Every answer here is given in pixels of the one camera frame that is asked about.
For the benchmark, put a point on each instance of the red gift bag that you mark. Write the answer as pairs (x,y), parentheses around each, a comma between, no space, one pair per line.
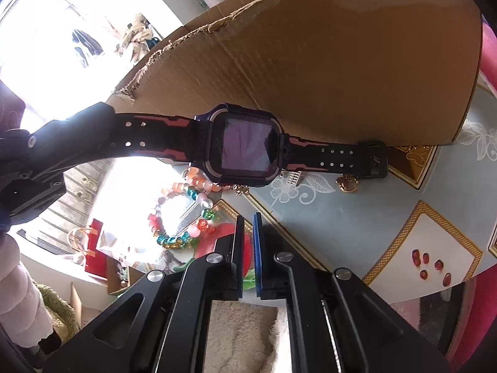
(95,248)

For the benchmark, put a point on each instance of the black pink smartwatch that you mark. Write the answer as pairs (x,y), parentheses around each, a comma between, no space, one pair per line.
(244,143)

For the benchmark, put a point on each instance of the gold clover charm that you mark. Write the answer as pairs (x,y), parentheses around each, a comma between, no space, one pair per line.
(417,152)

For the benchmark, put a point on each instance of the small cardboard box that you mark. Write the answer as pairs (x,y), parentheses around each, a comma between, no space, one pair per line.
(116,279)

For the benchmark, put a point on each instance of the brown cardboard box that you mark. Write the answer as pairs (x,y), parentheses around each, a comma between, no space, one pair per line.
(310,66)

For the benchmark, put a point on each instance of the dark hanging garment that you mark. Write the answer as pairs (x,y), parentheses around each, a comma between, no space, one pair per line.
(83,40)

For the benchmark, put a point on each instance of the beige cloth pile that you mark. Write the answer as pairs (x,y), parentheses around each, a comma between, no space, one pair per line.
(136,31)

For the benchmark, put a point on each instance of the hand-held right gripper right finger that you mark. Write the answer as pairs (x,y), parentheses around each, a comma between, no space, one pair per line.
(257,256)

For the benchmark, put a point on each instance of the white fuzzy garment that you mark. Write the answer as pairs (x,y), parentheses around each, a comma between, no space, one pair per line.
(240,330)

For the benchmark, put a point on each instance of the grey balcony railing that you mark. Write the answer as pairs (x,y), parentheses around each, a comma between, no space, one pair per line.
(77,198)

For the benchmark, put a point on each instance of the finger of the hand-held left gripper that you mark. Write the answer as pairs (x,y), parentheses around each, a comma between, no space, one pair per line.
(66,167)
(77,132)

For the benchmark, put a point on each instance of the pink floral bed blanket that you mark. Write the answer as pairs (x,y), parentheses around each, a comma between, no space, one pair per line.
(490,46)

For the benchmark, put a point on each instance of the pink fleece garment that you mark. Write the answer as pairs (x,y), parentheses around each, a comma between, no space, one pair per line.
(466,338)

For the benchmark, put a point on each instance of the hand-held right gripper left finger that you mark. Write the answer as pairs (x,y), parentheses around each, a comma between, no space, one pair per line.
(238,264)

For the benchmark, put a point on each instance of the green shaggy rug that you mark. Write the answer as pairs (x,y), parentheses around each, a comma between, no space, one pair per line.
(58,311)

